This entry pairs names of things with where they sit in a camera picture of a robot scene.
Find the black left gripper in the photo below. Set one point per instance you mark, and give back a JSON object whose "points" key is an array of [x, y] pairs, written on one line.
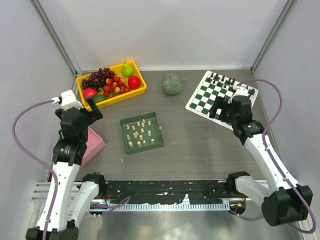
{"points": [[95, 113]]}

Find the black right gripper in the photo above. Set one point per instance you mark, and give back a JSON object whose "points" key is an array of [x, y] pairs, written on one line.
{"points": [[220, 102]]}

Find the green white chess board mat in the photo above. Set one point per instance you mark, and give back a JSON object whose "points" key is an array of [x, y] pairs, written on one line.
{"points": [[213, 85]]}

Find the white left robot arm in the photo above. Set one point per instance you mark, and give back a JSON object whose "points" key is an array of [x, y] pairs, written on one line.
{"points": [[62, 215]]}

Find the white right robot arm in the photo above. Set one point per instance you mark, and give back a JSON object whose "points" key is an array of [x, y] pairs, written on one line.
{"points": [[283, 200]]}

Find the green lime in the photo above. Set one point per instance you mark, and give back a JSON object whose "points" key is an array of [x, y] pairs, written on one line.
{"points": [[99, 98]]}

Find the red peach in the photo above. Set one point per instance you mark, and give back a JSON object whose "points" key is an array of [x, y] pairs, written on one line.
{"points": [[90, 93]]}

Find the yellow plastic fruit bin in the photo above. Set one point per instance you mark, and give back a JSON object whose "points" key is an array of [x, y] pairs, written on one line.
{"points": [[118, 71]]}

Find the dark blue grape bunch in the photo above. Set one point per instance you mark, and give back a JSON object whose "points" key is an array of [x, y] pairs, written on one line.
{"points": [[90, 83]]}

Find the pink plastic box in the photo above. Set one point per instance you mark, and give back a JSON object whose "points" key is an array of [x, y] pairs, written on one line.
{"points": [[94, 144]]}

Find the dark red grape bunch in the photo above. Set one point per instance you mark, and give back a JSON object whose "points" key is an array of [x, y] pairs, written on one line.
{"points": [[102, 75]]}

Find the red cherry cluster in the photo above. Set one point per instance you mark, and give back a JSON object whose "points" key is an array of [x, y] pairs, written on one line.
{"points": [[115, 86]]}

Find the red apple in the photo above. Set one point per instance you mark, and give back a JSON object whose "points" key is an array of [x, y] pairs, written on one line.
{"points": [[134, 82]]}

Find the green plastic tray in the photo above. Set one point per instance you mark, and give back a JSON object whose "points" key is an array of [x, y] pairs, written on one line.
{"points": [[141, 133]]}

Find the green pear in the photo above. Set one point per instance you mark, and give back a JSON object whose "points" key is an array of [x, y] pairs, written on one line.
{"points": [[127, 70]]}

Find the green melon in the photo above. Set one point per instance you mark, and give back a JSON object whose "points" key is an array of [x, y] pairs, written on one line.
{"points": [[172, 84]]}

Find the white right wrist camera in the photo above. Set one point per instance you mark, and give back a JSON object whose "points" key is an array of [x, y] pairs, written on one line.
{"points": [[239, 91]]}

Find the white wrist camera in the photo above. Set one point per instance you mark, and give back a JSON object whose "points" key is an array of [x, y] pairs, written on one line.
{"points": [[239, 91], [68, 100]]}

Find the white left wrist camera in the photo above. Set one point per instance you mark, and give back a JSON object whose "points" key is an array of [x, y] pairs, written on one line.
{"points": [[68, 100]]}

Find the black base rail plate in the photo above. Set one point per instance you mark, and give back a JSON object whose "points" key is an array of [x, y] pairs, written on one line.
{"points": [[168, 192]]}

